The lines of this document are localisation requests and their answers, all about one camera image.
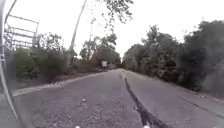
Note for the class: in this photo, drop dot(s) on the white sign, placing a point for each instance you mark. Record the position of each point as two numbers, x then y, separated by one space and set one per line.
104 63

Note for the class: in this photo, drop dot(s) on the grey asphalt road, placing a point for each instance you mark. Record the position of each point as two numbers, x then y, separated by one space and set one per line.
93 103

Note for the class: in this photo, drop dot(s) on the leaning pale pole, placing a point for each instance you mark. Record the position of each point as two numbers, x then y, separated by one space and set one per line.
74 36

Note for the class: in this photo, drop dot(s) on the row of trees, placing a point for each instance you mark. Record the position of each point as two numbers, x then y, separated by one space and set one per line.
50 61
186 56

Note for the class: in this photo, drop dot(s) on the pale concrete road edge strip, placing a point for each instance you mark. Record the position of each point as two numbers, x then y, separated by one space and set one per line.
50 85

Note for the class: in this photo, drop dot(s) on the robot's own part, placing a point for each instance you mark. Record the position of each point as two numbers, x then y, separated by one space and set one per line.
146 126

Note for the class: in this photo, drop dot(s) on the dirt verge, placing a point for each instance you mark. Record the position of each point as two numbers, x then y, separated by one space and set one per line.
40 80

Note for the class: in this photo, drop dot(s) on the metal frame tower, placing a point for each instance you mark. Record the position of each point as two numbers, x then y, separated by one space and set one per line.
20 33

